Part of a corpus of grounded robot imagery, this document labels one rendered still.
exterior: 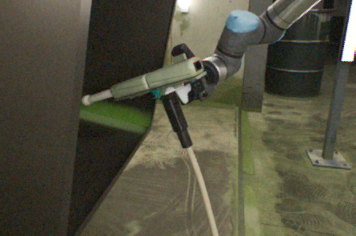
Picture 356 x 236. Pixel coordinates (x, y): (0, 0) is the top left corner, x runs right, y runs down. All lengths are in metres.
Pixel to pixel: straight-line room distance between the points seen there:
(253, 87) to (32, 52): 2.31
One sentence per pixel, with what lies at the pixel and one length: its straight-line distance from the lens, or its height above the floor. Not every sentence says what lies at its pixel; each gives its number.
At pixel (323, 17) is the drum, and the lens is 3.12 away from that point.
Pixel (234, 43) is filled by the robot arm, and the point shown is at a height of 0.77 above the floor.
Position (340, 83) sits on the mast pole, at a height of 0.48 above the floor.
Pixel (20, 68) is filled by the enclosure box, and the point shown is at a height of 0.79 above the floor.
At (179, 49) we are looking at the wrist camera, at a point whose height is 0.77.
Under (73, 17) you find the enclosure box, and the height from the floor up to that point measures 0.86.
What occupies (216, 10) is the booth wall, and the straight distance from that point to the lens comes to 2.51.
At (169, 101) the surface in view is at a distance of 0.70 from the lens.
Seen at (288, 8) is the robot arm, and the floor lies 0.87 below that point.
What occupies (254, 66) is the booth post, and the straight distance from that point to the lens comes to 2.55.
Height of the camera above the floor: 0.86
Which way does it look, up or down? 17 degrees down
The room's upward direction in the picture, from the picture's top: straight up
